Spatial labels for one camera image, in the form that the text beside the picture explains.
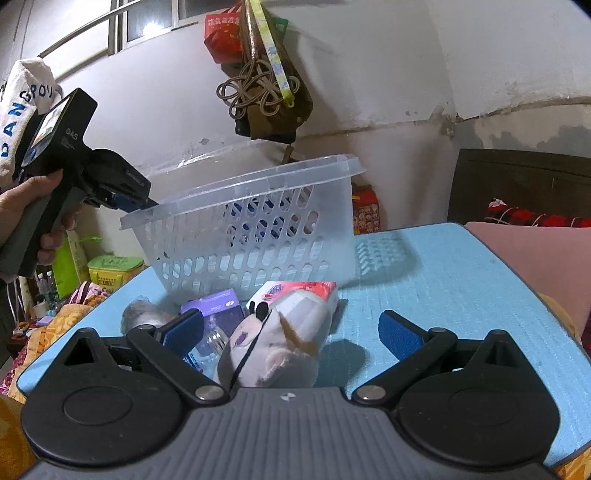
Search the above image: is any clear strawberry label bottle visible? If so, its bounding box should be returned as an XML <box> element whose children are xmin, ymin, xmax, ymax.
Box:
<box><xmin>183</xmin><ymin>326</ymin><xmax>228</xmax><ymax>379</ymax></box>

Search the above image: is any white plastic cup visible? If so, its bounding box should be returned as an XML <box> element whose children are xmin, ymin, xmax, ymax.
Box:
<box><xmin>120</xmin><ymin>297</ymin><xmax>175</xmax><ymax>335</ymax></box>

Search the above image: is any purple small box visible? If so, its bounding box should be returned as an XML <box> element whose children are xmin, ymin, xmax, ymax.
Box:
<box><xmin>180</xmin><ymin>289</ymin><xmax>245</xmax><ymax>337</ymax></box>

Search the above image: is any white plush toy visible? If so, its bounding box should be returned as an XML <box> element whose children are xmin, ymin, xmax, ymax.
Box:
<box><xmin>214</xmin><ymin>290</ymin><xmax>334</xmax><ymax>391</ymax></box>

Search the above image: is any clear plastic basket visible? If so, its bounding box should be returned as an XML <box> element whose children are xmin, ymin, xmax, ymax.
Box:
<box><xmin>120</xmin><ymin>154</ymin><xmax>365</xmax><ymax>303</ymax></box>

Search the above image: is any person left hand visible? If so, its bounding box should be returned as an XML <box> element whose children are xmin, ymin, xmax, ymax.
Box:
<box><xmin>0</xmin><ymin>170</ymin><xmax>82</xmax><ymax>266</ymax></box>

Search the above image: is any yellow green lidded box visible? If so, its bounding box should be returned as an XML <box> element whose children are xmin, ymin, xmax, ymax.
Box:
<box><xmin>87</xmin><ymin>255</ymin><xmax>145</xmax><ymax>292</ymax></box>

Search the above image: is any green paper bag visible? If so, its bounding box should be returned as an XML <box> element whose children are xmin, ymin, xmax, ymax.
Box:
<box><xmin>52</xmin><ymin>230</ymin><xmax>102</xmax><ymax>300</ymax></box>

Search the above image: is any red gift box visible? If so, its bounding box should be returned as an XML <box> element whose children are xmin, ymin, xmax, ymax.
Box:
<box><xmin>352</xmin><ymin>185</ymin><xmax>382</xmax><ymax>235</ymax></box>

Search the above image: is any hanging brown bag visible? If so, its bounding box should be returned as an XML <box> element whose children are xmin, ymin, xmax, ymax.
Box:
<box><xmin>216</xmin><ymin>1</ymin><xmax>314</xmax><ymax>145</ymax></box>

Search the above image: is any pink pillow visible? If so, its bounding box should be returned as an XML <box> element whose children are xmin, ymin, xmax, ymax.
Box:
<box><xmin>466</xmin><ymin>222</ymin><xmax>590</xmax><ymax>334</ymax></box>

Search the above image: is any orange floral blanket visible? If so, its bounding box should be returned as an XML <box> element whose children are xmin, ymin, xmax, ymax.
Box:
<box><xmin>1</xmin><ymin>282</ymin><xmax>110</xmax><ymax>479</ymax></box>

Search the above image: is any red hanging bag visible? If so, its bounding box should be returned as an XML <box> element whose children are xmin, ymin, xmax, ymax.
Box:
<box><xmin>204</xmin><ymin>3</ymin><xmax>242</xmax><ymax>64</ymax></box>

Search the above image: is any dark wooden headboard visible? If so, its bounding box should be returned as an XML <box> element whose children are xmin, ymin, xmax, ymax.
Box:
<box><xmin>448</xmin><ymin>149</ymin><xmax>590</xmax><ymax>224</ymax></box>

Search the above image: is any yellow green lanyard strap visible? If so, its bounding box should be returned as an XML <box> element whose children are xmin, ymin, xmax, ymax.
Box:
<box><xmin>248</xmin><ymin>0</ymin><xmax>297</xmax><ymax>108</ymax></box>

